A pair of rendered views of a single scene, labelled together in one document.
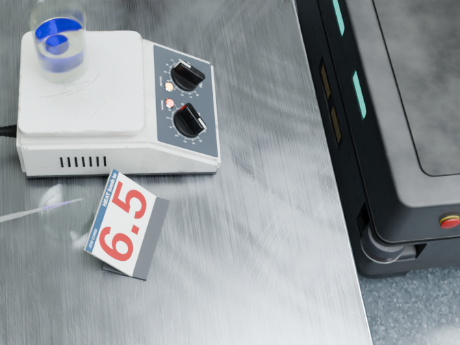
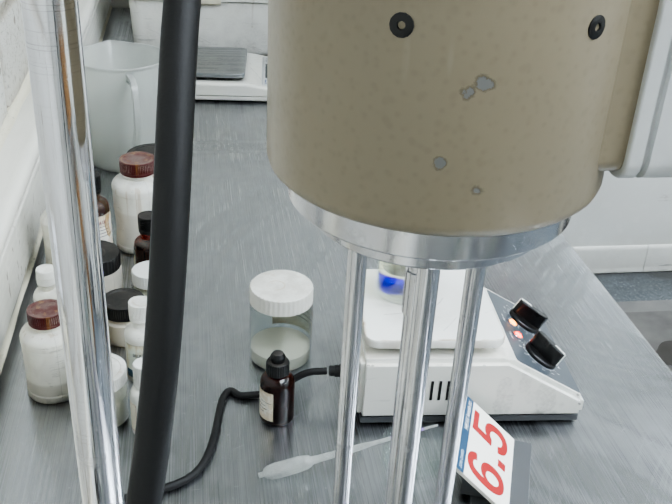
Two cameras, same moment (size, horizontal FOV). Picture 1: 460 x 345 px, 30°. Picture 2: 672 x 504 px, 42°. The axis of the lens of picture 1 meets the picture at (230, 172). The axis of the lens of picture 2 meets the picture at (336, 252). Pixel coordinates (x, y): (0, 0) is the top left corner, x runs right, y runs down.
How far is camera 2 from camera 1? 0.38 m
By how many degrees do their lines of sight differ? 33
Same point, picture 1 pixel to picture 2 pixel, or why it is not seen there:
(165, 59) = (501, 303)
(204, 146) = (563, 379)
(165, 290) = not seen: outside the picture
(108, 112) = not seen: hidden behind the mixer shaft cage
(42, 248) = not seen: hidden behind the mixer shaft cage
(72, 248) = (427, 489)
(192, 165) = (552, 400)
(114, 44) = (452, 278)
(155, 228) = (523, 468)
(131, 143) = (488, 362)
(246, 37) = (566, 313)
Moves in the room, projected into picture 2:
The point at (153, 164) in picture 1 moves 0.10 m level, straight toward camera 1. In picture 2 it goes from (509, 398) to (533, 480)
